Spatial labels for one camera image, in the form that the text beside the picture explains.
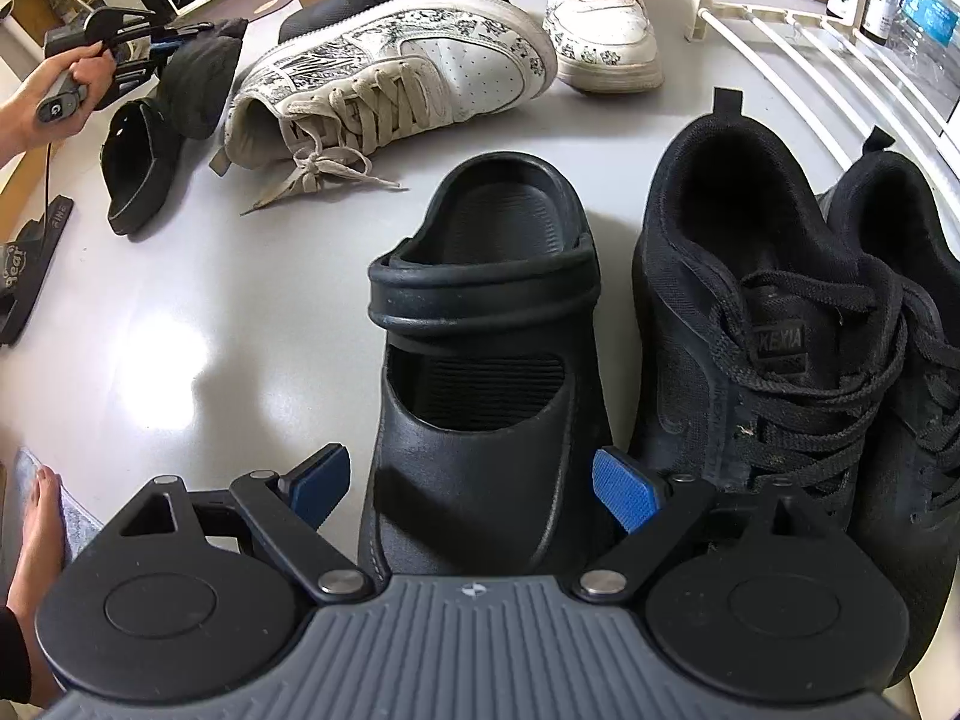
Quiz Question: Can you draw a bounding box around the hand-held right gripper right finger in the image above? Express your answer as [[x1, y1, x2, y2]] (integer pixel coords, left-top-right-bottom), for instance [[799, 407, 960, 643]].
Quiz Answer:
[[574, 446, 847, 602]]

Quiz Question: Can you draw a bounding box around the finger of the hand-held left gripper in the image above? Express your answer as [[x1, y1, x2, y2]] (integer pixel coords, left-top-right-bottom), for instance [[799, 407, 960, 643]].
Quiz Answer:
[[94, 52, 163, 112], [146, 21, 215, 55]]

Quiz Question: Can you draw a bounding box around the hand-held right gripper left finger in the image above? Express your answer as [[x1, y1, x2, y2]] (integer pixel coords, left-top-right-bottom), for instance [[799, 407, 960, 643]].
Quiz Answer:
[[103, 442, 374, 602]]

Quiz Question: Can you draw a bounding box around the glossy black strap clog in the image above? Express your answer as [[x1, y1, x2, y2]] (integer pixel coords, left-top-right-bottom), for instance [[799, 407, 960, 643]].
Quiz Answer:
[[356, 152, 628, 580], [100, 96, 190, 238]]

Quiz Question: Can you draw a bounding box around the black lace-up sneaker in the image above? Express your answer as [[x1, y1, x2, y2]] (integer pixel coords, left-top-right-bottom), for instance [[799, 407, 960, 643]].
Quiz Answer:
[[823, 130, 960, 685], [630, 88, 902, 535]]

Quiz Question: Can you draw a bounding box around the white printed sneaker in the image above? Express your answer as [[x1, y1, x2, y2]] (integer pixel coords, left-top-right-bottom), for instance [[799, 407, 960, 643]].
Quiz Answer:
[[541, 0, 665, 95], [210, 0, 560, 215]]

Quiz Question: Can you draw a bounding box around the person's left forearm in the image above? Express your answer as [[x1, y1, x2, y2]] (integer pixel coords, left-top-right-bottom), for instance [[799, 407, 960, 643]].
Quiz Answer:
[[0, 101, 46, 171]]

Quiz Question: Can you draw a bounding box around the person's left hand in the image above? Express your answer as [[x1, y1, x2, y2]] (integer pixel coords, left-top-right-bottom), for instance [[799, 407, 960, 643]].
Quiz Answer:
[[19, 41, 119, 149]]

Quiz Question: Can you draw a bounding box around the brown door mat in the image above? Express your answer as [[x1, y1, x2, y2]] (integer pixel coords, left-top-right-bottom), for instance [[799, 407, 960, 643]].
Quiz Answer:
[[172, 0, 302, 29]]

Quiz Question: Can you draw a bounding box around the black printed slide sandal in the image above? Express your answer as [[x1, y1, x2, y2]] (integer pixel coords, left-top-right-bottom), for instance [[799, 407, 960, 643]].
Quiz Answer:
[[0, 193, 77, 347]]

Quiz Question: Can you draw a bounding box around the grey floor cloth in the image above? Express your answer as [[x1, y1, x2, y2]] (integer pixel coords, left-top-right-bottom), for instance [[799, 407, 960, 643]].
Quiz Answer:
[[15, 446, 104, 565]]

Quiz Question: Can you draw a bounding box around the person's bare foot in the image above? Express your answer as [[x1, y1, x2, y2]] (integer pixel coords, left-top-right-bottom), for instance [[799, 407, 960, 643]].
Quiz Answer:
[[6, 465, 77, 620]]

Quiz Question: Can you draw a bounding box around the clear water bottle blue label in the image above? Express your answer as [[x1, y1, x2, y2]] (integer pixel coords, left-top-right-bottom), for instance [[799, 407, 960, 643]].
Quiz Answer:
[[885, 0, 960, 77]]

